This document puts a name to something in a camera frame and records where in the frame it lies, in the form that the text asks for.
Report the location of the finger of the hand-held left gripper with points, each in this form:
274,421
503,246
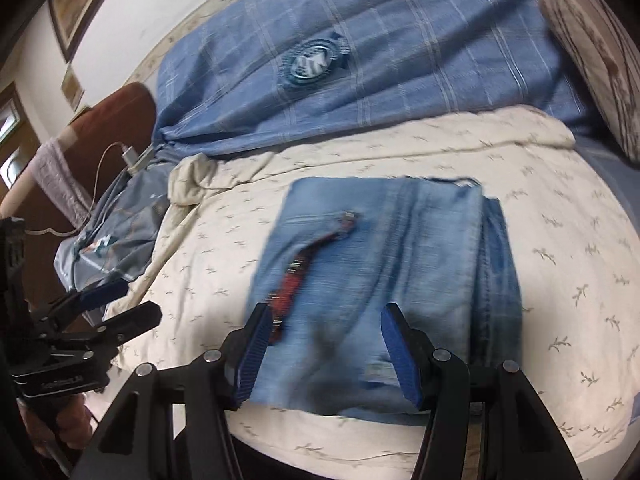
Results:
102,291
135,320

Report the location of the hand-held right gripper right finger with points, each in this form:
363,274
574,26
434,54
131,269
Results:
400,355

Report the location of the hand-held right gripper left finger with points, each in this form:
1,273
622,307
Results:
252,355

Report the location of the blue denim pants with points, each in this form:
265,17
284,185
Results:
400,260

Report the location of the person's left hand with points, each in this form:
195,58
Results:
70,425

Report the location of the grey printed quilt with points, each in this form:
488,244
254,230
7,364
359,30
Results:
115,220

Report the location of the white power strip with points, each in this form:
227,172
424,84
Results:
145,160

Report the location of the white charger plug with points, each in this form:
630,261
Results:
131,156

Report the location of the cream floral blanket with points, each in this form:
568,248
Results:
550,285

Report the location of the small framed picture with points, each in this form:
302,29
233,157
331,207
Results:
72,87

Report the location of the blue mattress sheet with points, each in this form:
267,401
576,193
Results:
615,165

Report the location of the blue plaid bed cover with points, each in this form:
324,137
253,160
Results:
400,35

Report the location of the striped floral cushion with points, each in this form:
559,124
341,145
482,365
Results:
600,60

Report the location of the brown wooden door frame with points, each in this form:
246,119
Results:
15,135

